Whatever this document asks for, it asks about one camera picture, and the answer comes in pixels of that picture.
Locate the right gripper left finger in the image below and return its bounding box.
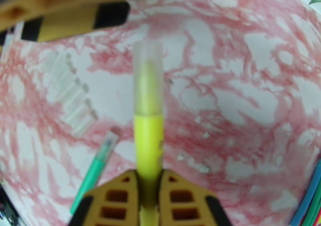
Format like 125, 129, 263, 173
67, 170, 140, 226

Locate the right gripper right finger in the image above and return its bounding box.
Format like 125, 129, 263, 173
158, 169, 234, 226

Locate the green marker pen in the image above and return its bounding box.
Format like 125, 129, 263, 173
302, 190, 321, 226
69, 130, 120, 216

